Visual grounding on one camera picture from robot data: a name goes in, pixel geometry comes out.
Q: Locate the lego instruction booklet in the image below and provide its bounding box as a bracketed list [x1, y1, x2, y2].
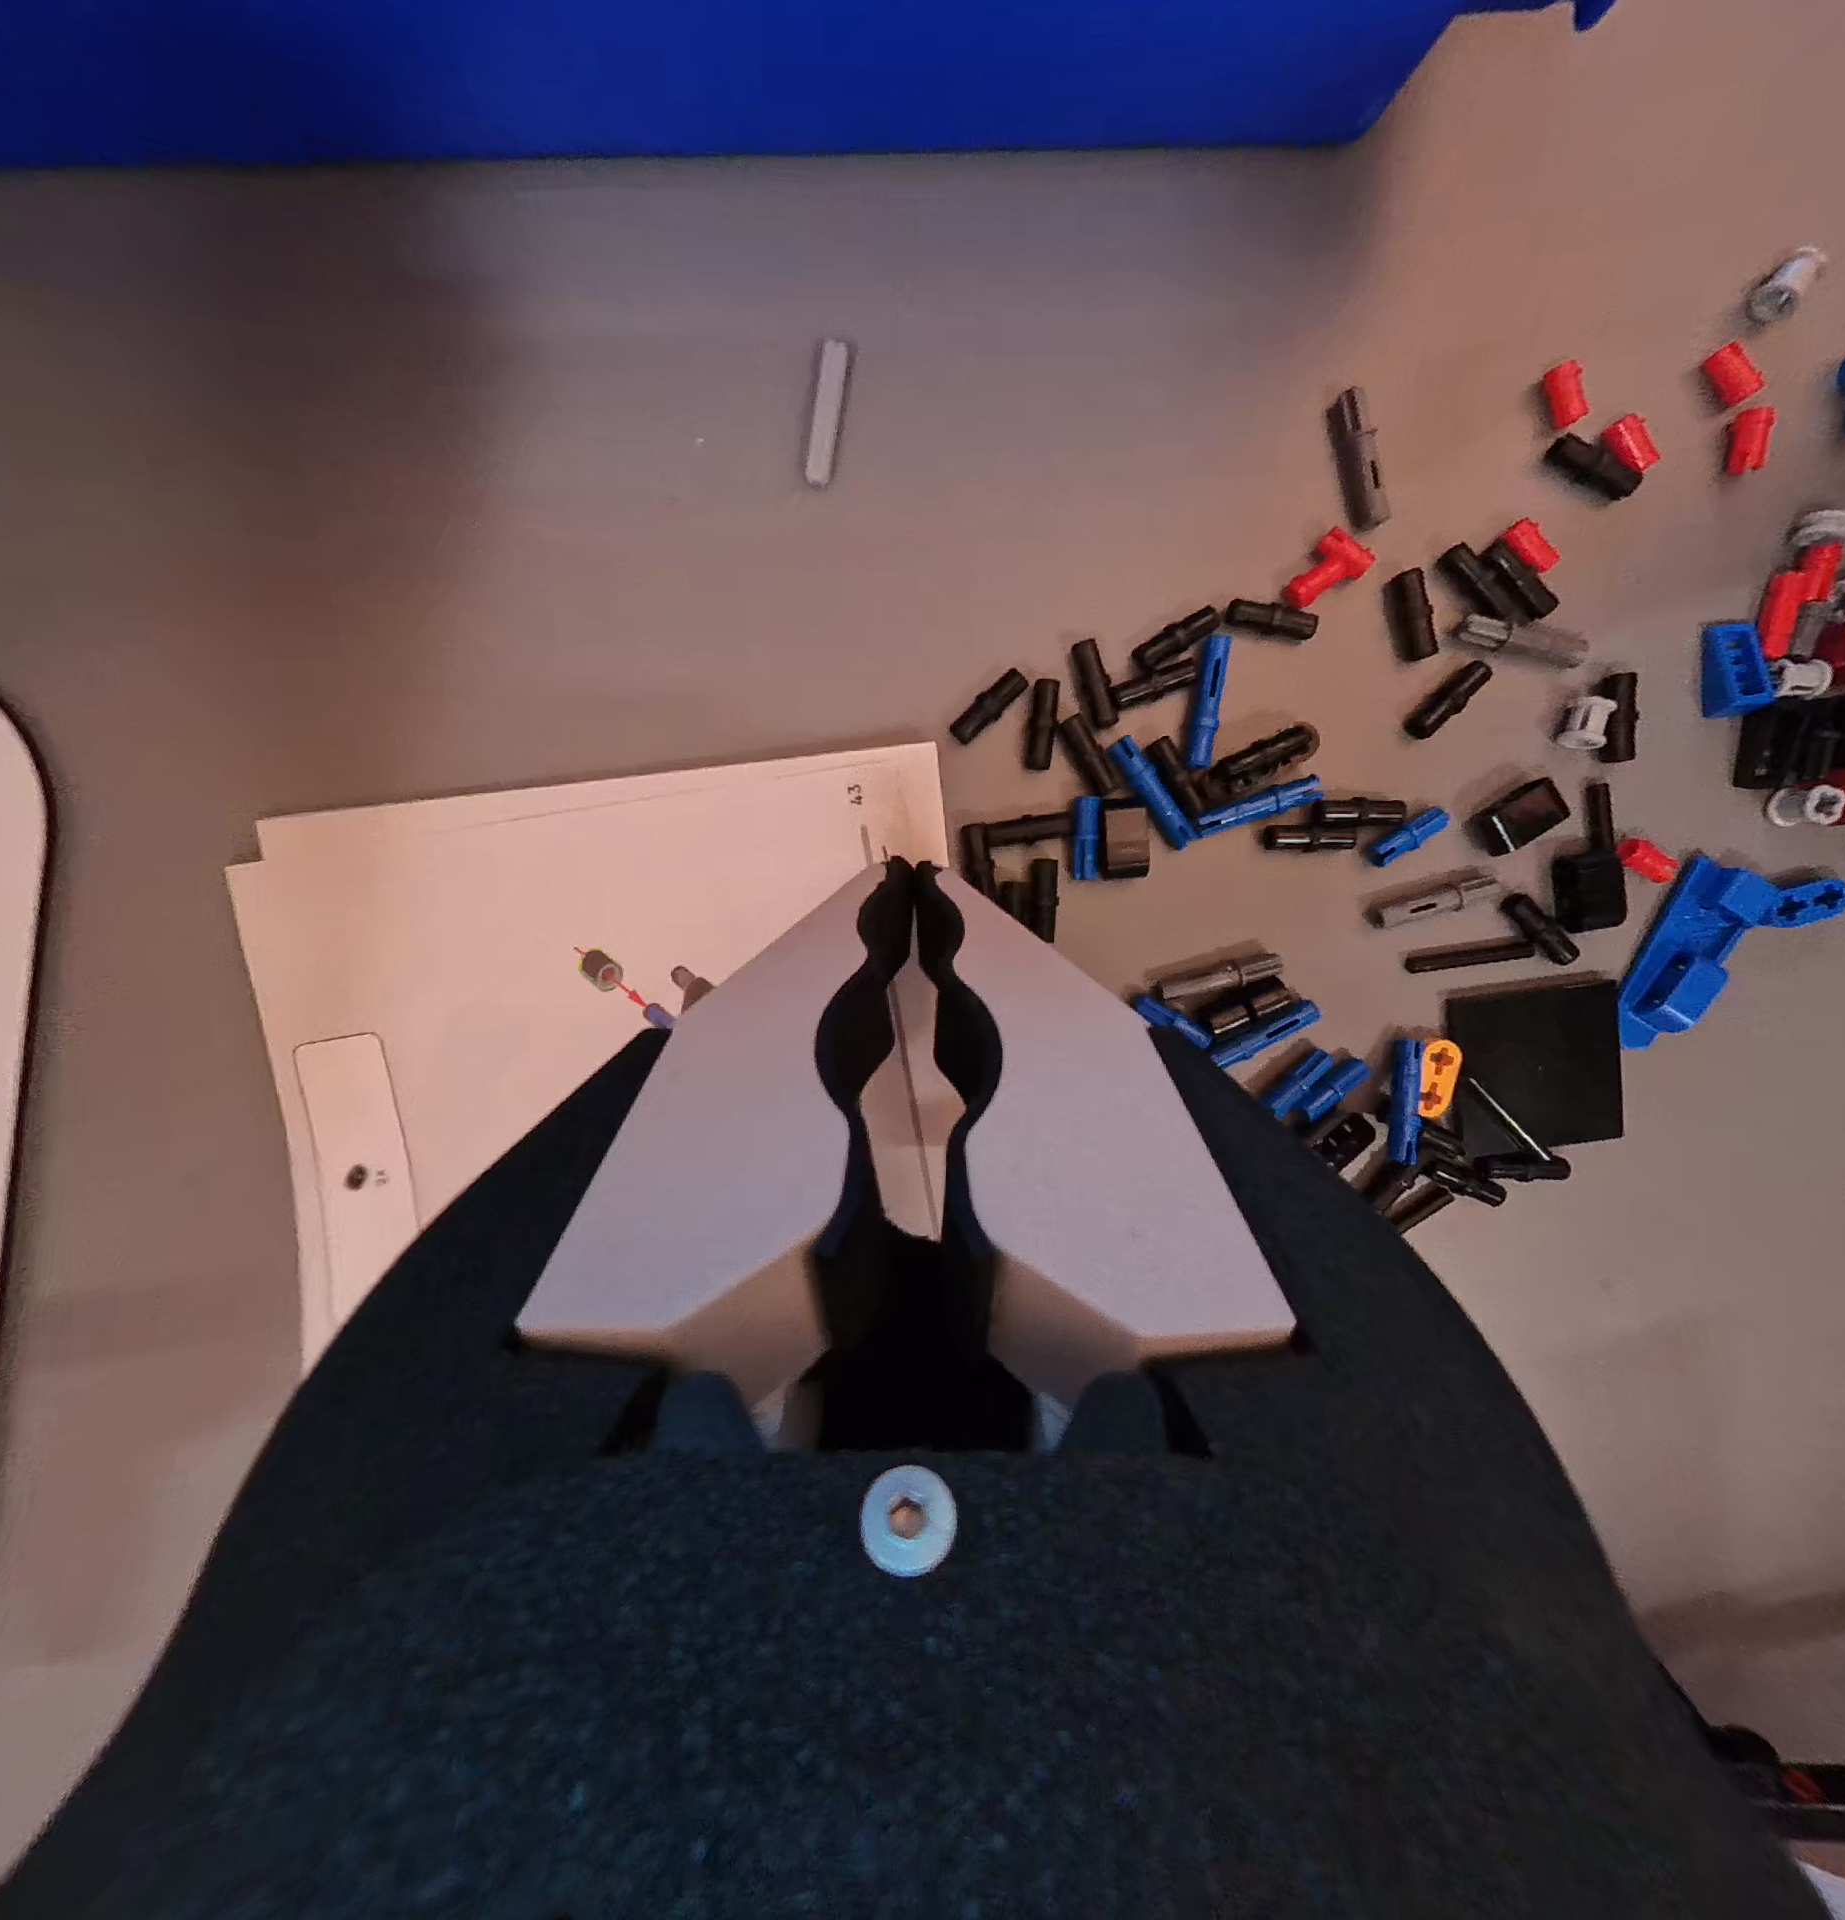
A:
[226, 737, 951, 1375]

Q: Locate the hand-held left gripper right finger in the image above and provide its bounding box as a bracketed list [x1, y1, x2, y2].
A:
[916, 861, 1302, 1452]

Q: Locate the grey lego axle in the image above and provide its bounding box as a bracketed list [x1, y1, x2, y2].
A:
[802, 339, 855, 493]

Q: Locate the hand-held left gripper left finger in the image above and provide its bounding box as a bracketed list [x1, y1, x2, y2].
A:
[512, 858, 940, 1452]

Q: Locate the pile of small lego pins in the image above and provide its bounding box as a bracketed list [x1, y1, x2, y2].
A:
[944, 247, 1845, 1239]

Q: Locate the black square lego panel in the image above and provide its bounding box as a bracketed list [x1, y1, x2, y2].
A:
[1444, 976, 1628, 1156]

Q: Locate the blue plastic bin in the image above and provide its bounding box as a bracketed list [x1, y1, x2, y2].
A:
[0, 0, 1622, 170]

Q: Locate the black strap with red mark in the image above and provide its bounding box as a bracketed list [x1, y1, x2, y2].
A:
[1702, 1724, 1845, 1849]

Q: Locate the blue lego bracket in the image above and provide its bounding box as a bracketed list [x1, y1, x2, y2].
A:
[1619, 853, 1845, 1049]

